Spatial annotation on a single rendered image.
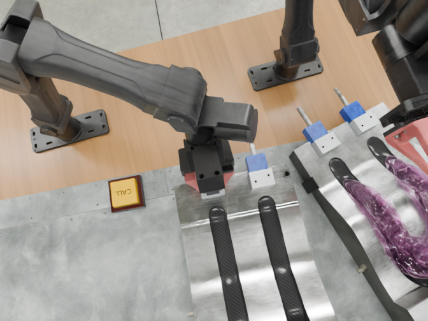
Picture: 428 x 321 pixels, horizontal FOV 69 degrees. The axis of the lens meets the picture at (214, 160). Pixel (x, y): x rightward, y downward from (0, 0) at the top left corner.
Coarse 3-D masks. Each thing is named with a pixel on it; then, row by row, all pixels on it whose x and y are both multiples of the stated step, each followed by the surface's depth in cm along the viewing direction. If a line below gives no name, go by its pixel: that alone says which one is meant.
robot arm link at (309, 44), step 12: (288, 0) 64; (300, 0) 62; (312, 0) 63; (288, 12) 66; (300, 12) 64; (312, 12) 65; (288, 24) 67; (300, 24) 66; (312, 24) 67; (288, 36) 68; (300, 36) 68; (312, 36) 68; (288, 48) 70; (300, 48) 69; (312, 48) 70; (288, 60) 72; (300, 60) 71; (312, 60) 72
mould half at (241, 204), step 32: (192, 192) 68; (256, 192) 67; (288, 192) 67; (192, 224) 66; (256, 224) 66; (288, 224) 66; (192, 256) 65; (256, 256) 65; (192, 288) 63; (256, 288) 62; (320, 288) 60; (224, 320) 58; (256, 320) 58; (320, 320) 57
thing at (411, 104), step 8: (424, 96) 36; (400, 104) 37; (408, 104) 36; (416, 104) 36; (424, 104) 36; (392, 112) 39; (400, 112) 37; (408, 112) 36; (424, 112) 39; (384, 120) 41; (392, 120) 41
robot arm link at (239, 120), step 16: (208, 96) 49; (208, 112) 49; (224, 112) 48; (240, 112) 47; (256, 112) 51; (176, 128) 48; (192, 128) 47; (224, 128) 49; (240, 128) 48; (256, 128) 52
